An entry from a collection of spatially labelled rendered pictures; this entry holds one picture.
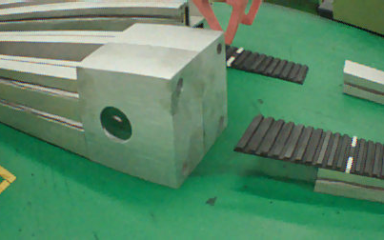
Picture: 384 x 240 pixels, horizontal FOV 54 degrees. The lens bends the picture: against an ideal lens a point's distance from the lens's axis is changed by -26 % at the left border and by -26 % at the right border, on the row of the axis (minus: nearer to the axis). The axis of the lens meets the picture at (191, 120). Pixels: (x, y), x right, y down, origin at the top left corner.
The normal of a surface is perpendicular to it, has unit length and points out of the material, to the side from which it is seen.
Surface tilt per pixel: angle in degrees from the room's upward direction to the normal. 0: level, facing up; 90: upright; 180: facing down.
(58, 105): 90
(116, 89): 90
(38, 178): 0
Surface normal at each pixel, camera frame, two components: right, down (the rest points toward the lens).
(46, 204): -0.04, -0.85
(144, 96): -0.43, 0.49
